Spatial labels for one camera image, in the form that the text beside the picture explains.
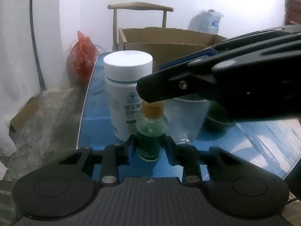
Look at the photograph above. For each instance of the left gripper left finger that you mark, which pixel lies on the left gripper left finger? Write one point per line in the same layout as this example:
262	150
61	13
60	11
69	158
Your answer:
114	156

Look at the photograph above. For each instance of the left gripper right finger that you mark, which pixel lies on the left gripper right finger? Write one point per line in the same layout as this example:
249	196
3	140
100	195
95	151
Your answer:
187	157

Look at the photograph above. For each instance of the small green dropper bottle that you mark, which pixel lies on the small green dropper bottle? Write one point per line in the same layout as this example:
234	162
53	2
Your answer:
151	130

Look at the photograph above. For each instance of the white supplement bottle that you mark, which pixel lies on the white supplement bottle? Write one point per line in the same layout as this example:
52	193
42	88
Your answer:
122	71

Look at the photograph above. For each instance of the clear glass cup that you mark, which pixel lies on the clear glass cup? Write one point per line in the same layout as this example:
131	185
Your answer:
185	116

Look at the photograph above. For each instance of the brown door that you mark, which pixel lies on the brown door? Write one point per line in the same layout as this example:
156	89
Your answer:
292	12

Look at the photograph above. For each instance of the blue water jug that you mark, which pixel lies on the blue water jug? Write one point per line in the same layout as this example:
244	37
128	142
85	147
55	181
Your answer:
207	21

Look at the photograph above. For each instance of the cardboard box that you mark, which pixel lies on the cardboard box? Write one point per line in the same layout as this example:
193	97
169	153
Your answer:
165	44

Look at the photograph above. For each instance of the red plastic bag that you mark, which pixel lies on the red plastic bag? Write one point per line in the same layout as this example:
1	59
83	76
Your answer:
81	59

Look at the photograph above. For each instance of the white curtain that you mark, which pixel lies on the white curtain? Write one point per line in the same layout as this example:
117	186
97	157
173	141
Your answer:
19	74

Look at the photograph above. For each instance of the wooden chair dark seat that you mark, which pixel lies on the wooden chair dark seat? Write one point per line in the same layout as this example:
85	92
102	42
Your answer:
134	14

